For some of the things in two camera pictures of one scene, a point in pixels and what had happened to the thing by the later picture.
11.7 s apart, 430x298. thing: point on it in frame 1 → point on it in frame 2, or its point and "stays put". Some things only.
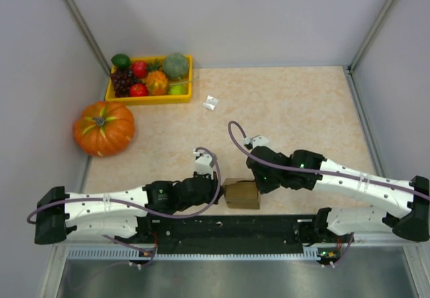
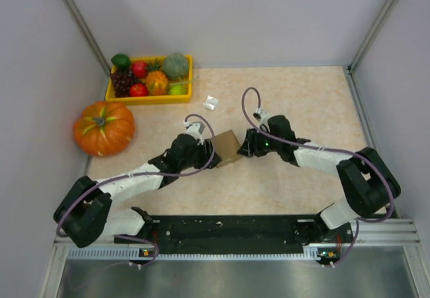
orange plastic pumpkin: [104, 129] stays put
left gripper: [212, 192] → [205, 156]
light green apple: [177, 89] stays put
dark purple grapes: [122, 79] stays put
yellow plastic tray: [148, 99] stays put
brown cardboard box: [241, 193] → [226, 146]
